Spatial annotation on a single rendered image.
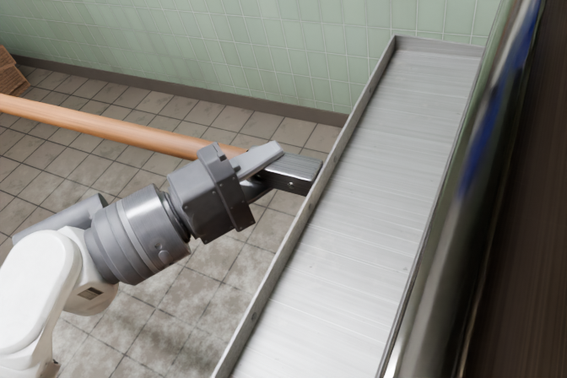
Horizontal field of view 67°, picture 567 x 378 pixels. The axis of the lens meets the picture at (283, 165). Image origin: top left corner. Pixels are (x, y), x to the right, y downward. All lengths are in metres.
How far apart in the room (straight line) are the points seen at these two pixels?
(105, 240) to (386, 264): 0.27
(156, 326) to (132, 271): 1.42
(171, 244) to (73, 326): 1.63
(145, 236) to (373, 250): 0.22
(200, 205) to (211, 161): 0.05
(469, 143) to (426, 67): 0.46
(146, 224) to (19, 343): 0.14
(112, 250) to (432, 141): 0.36
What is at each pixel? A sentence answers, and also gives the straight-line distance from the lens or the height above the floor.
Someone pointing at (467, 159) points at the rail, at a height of 1.43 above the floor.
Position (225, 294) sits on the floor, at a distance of 1.81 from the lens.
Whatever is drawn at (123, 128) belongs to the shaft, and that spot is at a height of 1.21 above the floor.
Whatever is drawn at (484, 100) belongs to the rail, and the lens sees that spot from 0.19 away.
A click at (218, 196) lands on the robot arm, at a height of 1.22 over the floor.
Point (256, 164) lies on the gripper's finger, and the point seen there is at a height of 1.22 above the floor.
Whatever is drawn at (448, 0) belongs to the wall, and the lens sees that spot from 1.72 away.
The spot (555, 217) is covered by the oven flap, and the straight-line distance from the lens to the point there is 0.19.
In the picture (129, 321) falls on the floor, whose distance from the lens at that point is 1.94.
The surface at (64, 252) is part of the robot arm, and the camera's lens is 0.45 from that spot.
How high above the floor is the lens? 1.55
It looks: 47 degrees down
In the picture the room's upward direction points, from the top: 16 degrees counter-clockwise
